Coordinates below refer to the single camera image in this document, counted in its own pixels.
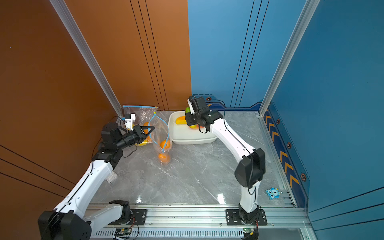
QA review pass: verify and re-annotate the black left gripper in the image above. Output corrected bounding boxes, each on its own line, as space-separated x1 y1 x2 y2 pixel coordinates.
115 125 154 152

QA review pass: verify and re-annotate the clear zip-top bag blue zipper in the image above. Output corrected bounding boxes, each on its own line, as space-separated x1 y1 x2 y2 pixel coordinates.
122 105 159 148

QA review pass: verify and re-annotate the spare clear zip-top bag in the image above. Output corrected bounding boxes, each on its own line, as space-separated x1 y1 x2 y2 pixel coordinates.
149 112 172 162

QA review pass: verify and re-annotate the yellow orange mango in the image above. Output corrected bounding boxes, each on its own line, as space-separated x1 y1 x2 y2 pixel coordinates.
175 116 187 125

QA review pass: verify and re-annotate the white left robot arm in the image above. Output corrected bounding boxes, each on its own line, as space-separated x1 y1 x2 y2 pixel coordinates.
38 123 155 240

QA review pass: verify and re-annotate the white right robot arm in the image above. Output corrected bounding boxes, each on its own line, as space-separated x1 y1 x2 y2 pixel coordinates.
185 96 266 225

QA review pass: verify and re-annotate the white fruit bowl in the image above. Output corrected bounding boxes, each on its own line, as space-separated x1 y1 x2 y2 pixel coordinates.
168 111 217 145

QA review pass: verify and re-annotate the white earbuds case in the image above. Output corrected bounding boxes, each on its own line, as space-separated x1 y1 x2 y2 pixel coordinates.
105 171 118 184

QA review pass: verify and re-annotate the small blue owl toy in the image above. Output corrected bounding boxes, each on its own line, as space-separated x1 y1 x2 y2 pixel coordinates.
265 188 281 200

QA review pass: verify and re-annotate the green circuit board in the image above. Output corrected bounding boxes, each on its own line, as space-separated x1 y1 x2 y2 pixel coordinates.
114 228 132 237

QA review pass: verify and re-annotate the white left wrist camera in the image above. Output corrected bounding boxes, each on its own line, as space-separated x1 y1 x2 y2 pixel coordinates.
125 113 136 131

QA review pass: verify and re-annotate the aluminium front rail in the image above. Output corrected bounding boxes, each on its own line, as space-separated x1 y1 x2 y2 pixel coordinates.
91 204 317 240

